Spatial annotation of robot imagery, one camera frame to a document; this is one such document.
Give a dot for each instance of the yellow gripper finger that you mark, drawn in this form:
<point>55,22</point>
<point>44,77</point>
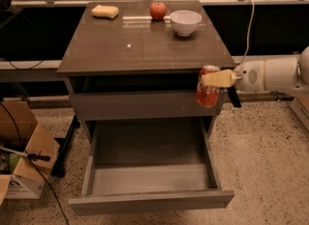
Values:
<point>222,79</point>

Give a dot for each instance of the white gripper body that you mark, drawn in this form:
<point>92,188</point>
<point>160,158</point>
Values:
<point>250,75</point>

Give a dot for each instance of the red coke can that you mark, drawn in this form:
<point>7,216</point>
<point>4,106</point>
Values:
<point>206,95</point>

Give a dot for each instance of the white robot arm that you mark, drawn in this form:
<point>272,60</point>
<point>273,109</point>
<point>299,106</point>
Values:
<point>287,75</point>

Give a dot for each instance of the grey drawer cabinet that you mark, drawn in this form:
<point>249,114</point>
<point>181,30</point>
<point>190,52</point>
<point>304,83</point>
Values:
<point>132,67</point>

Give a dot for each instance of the open grey middle drawer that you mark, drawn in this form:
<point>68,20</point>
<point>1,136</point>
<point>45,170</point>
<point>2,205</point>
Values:
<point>151,165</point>

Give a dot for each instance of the cardboard box at right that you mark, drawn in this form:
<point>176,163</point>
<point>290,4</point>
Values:
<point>301,108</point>

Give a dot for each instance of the white bowl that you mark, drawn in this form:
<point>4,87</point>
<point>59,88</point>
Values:
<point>185,22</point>

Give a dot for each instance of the red apple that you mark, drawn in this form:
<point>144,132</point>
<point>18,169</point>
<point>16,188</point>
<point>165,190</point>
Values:
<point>158,10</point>

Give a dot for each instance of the yellow sponge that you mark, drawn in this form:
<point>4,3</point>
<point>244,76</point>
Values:
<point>105,11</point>

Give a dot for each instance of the black table leg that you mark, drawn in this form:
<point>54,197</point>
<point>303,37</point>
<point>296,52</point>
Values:
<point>64,143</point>

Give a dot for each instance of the brown cardboard box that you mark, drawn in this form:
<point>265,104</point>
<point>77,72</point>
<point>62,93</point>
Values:
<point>28,152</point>

